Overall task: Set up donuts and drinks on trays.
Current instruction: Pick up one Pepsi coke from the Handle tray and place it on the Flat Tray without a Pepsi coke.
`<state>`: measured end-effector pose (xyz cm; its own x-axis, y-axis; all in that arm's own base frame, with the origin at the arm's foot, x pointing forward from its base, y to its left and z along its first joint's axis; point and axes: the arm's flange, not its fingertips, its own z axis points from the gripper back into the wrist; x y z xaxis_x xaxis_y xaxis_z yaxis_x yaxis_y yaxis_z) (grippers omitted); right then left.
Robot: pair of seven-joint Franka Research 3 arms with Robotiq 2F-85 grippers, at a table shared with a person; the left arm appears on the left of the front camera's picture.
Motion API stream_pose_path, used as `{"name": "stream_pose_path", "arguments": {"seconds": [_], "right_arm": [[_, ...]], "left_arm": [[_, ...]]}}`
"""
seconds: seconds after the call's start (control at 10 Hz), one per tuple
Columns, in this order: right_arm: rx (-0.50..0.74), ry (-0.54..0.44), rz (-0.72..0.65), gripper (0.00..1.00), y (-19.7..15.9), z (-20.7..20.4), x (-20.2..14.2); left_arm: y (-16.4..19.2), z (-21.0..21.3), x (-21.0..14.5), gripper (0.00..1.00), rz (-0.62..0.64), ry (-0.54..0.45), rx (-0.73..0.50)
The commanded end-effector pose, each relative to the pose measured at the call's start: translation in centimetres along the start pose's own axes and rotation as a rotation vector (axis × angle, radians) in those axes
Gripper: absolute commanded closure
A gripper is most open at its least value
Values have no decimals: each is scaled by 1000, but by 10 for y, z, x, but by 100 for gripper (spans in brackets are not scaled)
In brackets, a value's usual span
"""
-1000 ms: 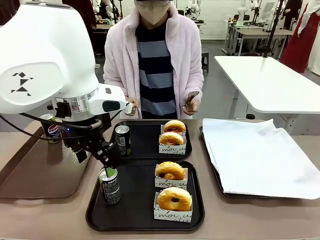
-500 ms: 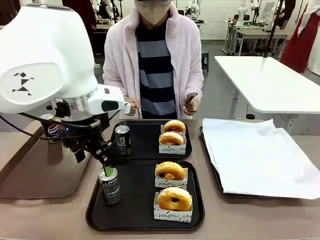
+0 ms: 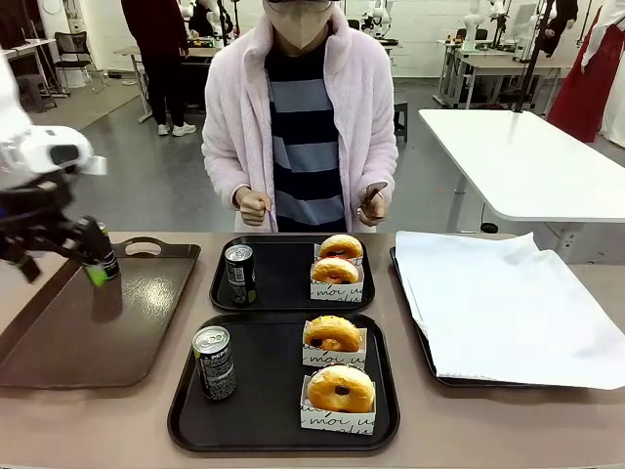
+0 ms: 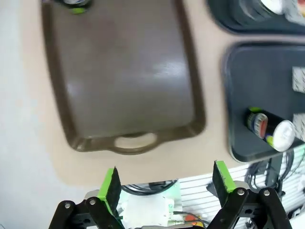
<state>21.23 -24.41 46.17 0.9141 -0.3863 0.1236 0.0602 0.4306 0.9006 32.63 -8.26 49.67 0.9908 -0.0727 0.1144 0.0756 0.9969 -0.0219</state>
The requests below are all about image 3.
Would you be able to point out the person's left forearm pink sleeve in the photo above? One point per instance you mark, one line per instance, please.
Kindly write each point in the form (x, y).
(376, 161)

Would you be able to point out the person's left hand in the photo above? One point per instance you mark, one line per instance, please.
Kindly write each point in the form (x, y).
(373, 215)

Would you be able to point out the glazed donut dark centre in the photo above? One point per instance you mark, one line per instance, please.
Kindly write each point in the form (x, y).
(342, 388)

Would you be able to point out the person's right forearm pink sleeve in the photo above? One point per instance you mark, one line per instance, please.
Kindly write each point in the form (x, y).
(224, 171)

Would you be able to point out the person in pink fleece jacket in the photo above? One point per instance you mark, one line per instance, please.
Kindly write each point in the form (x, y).
(303, 122)

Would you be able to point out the person's right hand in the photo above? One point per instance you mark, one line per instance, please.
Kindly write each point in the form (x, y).
(254, 207)

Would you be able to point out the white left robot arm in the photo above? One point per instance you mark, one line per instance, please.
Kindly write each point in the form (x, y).
(29, 146)

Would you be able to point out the beige face mask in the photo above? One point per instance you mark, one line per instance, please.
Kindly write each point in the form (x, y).
(298, 24)

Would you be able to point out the beige workbench with white legs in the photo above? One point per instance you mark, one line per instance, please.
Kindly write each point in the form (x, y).
(508, 66)

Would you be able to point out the person in dark clothes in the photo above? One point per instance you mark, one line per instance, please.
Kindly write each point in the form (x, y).
(161, 58)

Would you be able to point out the black stand pole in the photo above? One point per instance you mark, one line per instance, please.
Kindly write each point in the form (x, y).
(534, 58)

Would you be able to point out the black tray with rounded corners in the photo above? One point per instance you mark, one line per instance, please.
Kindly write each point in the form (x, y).
(268, 391)
(283, 273)

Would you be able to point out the black office chair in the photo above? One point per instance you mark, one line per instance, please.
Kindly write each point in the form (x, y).
(73, 54)

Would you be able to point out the dark low stool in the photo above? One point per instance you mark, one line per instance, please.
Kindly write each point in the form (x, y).
(36, 90)

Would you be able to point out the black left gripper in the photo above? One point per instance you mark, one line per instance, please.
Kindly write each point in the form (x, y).
(34, 215)

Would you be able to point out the black Pepsi can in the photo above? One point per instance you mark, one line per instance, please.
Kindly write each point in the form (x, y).
(239, 278)
(112, 259)
(215, 366)

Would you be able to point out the small dark stool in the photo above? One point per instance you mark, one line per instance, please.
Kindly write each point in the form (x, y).
(400, 119)

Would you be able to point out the donut in box near front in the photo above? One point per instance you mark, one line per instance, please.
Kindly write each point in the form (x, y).
(337, 422)

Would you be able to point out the black tray under paper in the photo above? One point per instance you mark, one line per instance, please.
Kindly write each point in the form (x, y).
(464, 382)

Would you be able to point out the brown tongs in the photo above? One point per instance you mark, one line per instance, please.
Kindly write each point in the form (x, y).
(378, 187)

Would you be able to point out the white table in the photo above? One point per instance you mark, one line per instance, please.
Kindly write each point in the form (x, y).
(527, 161)

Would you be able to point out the donut in box far front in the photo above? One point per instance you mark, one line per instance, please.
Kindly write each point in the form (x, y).
(337, 291)

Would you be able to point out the donut in box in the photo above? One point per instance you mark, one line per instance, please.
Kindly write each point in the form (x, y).
(337, 422)
(332, 359)
(337, 291)

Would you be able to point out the large white paper sheet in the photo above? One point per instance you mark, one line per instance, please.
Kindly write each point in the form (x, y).
(488, 312)

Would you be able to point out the donut in box near back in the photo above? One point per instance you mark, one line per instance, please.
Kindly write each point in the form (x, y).
(332, 359)

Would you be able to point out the beige table with metal legs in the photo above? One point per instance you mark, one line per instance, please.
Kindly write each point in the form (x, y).
(141, 73)

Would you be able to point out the glazed donut red centre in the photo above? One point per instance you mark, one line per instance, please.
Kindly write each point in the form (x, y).
(337, 268)
(342, 244)

